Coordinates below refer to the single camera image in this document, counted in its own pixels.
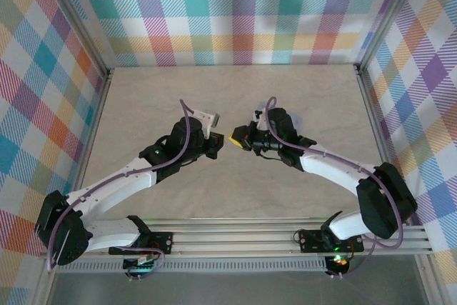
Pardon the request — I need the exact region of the green lit circuit board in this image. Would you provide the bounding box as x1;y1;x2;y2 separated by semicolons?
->
325;253;353;278
122;253;162;281

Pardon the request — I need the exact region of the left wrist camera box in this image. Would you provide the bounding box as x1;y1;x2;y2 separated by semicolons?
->
194;107;221;130

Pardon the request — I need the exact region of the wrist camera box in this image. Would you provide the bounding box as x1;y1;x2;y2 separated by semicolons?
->
251;109;267;131
194;107;221;130

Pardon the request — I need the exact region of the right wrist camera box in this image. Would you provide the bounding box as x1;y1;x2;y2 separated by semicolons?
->
251;109;267;131

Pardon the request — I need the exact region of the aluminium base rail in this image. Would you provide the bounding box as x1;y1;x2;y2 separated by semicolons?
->
38;221;433;259

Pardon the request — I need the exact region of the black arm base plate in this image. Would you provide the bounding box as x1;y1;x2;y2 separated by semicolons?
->
108;230;175;256
297;228;366;255

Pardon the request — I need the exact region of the grey slotted cable duct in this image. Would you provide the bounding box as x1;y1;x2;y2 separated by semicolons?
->
53;256;328;274

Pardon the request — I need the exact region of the aluminium frame post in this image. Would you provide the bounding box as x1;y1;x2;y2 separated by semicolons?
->
41;0;116;81
351;0;429;70

